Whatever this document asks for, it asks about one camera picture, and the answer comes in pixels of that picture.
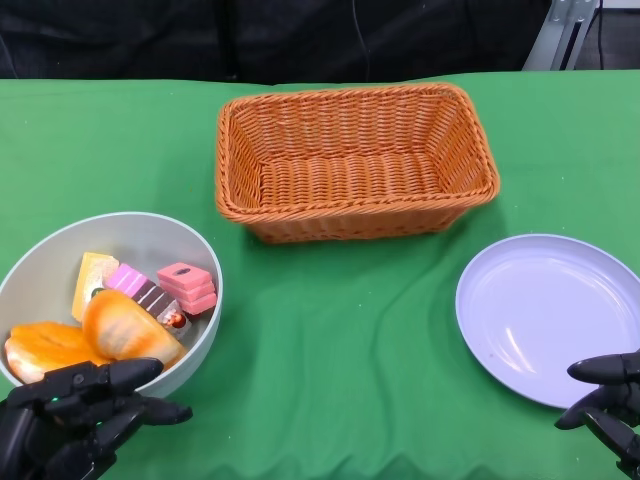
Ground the black backdrop cloth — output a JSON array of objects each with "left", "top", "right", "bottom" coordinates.
[{"left": 0, "top": 0, "right": 551, "bottom": 85}]

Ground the lavender round plate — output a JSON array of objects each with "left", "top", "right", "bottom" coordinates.
[{"left": 454, "top": 233, "right": 640, "bottom": 410}]

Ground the green tablecloth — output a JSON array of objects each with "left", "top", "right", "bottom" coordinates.
[{"left": 0, "top": 67, "right": 640, "bottom": 480}]

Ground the pink layered cake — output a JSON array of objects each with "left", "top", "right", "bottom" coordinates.
[{"left": 157, "top": 262, "right": 219, "bottom": 316}]

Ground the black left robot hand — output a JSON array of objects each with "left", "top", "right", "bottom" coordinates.
[{"left": 0, "top": 357, "right": 194, "bottom": 480}]

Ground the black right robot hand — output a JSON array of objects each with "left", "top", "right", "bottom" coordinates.
[{"left": 553, "top": 349, "right": 640, "bottom": 476}]

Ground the plump orange croissant bread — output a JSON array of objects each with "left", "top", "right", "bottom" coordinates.
[{"left": 82, "top": 289, "right": 189, "bottom": 366}]

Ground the yellow cake slice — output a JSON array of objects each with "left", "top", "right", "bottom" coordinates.
[{"left": 71, "top": 252, "right": 121, "bottom": 321}]

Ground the pink brown striped cake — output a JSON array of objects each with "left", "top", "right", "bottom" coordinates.
[{"left": 104, "top": 263, "right": 192, "bottom": 339}]

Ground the grey metal frame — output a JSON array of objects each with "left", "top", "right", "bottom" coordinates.
[{"left": 522, "top": 0, "right": 601, "bottom": 71}]

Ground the black cable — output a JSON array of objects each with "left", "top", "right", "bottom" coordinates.
[{"left": 596, "top": 0, "right": 606, "bottom": 69}]

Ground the orange donut bread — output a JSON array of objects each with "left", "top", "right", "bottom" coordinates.
[{"left": 4, "top": 322, "right": 109, "bottom": 384}]

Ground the grey round bowl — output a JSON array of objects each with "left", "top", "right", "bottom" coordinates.
[{"left": 0, "top": 211, "right": 224, "bottom": 399}]

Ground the orange wicker basket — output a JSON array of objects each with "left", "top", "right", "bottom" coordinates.
[{"left": 215, "top": 82, "right": 501, "bottom": 245}]

